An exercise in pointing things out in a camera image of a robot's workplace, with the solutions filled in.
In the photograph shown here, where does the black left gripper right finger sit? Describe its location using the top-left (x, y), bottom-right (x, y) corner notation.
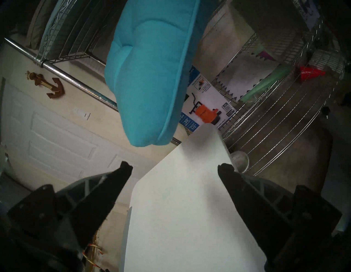
top-left (217, 164), bottom-right (342, 270)

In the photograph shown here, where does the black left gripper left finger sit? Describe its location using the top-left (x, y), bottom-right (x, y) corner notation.
top-left (7, 161), bottom-right (133, 250)

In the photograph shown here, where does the teal tufted seat cushion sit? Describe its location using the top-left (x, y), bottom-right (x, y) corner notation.
top-left (104, 0), bottom-right (200, 146)

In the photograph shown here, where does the tan flat cushion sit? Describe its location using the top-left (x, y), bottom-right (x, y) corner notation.
top-left (26, 0), bottom-right (58, 50)

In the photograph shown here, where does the clear glass bowl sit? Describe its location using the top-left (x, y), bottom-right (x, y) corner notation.
top-left (230, 151), bottom-right (250, 173)

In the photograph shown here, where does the white folding table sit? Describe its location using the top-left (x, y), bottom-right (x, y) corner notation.
top-left (119, 123), bottom-right (266, 272)

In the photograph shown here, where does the white panel door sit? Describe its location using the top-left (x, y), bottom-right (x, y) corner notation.
top-left (0, 78), bottom-right (143, 192)

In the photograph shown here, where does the utility pump cardboard box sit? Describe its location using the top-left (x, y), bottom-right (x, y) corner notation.
top-left (175, 66), bottom-right (236, 137)

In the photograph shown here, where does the white zigzag-edged paper sheet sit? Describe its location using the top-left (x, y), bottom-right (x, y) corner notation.
top-left (217, 52), bottom-right (280, 102)

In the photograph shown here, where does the red plastic package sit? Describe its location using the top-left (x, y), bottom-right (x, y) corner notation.
top-left (299, 65), bottom-right (325, 83)

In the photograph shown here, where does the purple zigzag-edged paper sheet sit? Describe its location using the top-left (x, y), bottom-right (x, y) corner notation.
top-left (254, 45), bottom-right (276, 62)

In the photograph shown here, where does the white lamp product box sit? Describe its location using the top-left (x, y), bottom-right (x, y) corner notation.
top-left (291, 0), bottom-right (320, 29)

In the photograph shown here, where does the red yellow striped cable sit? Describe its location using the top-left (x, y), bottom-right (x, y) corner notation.
top-left (82, 241), bottom-right (103, 272)

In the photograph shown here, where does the white wall light switch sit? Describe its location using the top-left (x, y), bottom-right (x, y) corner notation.
top-left (73, 108), bottom-right (91, 121)

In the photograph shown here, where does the brown anchor wall decoration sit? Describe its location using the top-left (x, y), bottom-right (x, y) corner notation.
top-left (26, 71), bottom-right (65, 98)

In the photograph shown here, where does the chrome wire shelf rack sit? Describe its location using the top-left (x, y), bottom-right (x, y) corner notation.
top-left (4, 0), bottom-right (351, 176)

